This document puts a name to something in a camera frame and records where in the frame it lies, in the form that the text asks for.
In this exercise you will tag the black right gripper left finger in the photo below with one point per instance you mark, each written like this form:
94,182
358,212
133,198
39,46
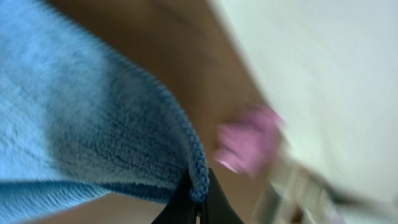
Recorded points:
181,209

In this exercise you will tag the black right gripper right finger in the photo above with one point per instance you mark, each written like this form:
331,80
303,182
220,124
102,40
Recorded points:
216,208

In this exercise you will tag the blue microfiber cloth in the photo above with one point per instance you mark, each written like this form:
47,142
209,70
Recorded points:
79,120

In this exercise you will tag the crumpled pink cloth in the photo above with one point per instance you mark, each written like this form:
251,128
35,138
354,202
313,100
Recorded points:
250,142

